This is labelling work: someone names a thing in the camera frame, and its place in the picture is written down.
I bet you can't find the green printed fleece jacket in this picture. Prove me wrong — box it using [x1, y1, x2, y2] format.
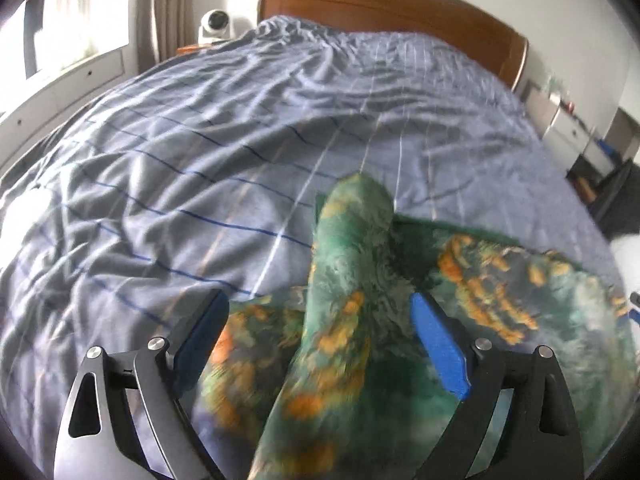
[192, 172, 634, 480]

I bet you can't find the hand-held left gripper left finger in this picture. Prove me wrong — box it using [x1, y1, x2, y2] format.
[52, 290, 231, 480]

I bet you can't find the white window seat cabinet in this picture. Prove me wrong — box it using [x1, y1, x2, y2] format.
[0, 49, 127, 173]

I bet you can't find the blue plaid blanket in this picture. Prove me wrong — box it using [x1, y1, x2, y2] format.
[0, 15, 626, 480]

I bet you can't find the beige curtain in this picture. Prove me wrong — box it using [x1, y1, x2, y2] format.
[131, 0, 195, 62]

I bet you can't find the white round camera device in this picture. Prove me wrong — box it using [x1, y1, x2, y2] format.
[198, 9, 234, 45]

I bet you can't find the window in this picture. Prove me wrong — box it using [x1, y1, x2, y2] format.
[0, 0, 132, 87]

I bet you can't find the black chair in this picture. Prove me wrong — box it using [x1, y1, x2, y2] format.
[592, 159, 640, 237]

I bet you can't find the wooden headboard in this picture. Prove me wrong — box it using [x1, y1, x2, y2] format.
[257, 0, 530, 94]

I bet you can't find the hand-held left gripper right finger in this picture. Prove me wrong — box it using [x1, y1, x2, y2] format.
[408, 291, 586, 480]

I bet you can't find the white bedside cabinet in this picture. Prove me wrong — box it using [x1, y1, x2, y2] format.
[529, 80, 622, 177]

